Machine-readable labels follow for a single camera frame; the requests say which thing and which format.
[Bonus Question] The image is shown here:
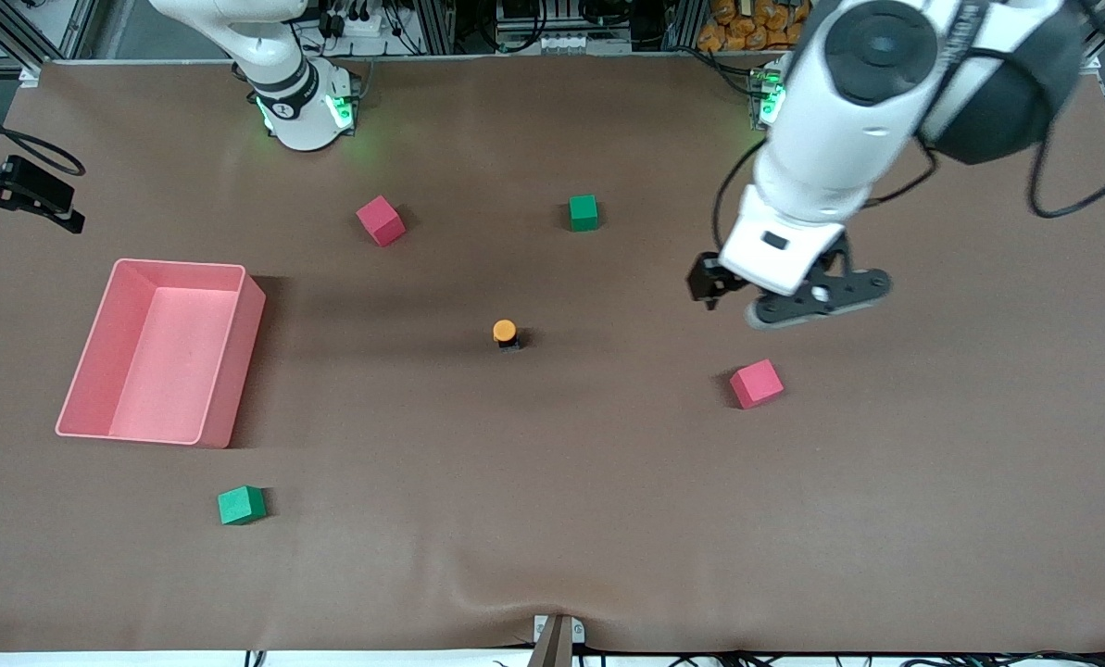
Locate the pink cube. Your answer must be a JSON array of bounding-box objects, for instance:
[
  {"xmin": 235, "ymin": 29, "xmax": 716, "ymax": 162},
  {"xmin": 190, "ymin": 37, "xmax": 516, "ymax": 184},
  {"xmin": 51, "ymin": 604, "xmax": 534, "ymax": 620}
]
[
  {"xmin": 356, "ymin": 195, "xmax": 407, "ymax": 247},
  {"xmin": 729, "ymin": 359, "xmax": 785, "ymax": 409}
]

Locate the pink plastic bin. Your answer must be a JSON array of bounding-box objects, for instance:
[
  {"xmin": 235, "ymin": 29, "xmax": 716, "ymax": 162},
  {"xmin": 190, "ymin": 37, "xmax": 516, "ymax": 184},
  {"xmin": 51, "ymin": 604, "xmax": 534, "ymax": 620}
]
[{"xmin": 56, "ymin": 258, "xmax": 267, "ymax": 449}]

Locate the orange packaged goods pile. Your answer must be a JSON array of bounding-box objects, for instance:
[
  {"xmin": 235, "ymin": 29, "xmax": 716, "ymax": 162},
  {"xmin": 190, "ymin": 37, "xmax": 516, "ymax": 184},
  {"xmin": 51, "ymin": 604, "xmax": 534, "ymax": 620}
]
[{"xmin": 697, "ymin": 0, "xmax": 810, "ymax": 53}]

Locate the white terminal block row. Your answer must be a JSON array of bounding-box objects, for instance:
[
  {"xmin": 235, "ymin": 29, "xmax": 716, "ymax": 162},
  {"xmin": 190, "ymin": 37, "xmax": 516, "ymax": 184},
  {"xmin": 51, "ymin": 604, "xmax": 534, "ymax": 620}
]
[{"xmin": 496, "ymin": 32, "xmax": 634, "ymax": 54}]

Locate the brown table cover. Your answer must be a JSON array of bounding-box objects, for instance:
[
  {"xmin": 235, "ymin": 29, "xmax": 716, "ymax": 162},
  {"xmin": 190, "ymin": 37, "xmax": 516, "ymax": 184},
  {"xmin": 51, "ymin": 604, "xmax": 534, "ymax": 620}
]
[{"xmin": 0, "ymin": 51, "xmax": 1105, "ymax": 654}]

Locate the white power strip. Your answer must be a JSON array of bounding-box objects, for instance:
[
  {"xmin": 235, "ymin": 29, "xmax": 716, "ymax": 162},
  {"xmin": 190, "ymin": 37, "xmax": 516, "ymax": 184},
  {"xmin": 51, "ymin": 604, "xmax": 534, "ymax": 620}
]
[{"xmin": 325, "ymin": 5, "xmax": 396, "ymax": 38}]

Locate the aluminium frame profile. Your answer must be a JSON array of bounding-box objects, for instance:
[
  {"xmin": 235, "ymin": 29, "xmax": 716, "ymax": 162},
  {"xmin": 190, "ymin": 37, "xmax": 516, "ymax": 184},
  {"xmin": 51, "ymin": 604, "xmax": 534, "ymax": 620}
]
[{"xmin": 0, "ymin": 0, "xmax": 108, "ymax": 84}]

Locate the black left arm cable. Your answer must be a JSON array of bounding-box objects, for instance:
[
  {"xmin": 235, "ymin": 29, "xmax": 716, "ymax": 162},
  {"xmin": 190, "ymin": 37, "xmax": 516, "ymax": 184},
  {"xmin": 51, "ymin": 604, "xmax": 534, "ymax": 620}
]
[{"xmin": 712, "ymin": 0, "xmax": 1105, "ymax": 253}]

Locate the black cable bundle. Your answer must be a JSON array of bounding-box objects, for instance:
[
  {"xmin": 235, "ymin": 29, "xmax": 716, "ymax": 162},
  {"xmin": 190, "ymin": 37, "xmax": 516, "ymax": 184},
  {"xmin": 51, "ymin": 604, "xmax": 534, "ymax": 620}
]
[{"xmin": 575, "ymin": 648, "xmax": 1105, "ymax": 667}]

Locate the brown camera stand post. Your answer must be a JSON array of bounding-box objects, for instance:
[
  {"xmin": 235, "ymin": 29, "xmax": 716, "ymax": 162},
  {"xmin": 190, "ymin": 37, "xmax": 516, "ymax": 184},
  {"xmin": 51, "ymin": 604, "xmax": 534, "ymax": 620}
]
[{"xmin": 526, "ymin": 613, "xmax": 586, "ymax": 667}]

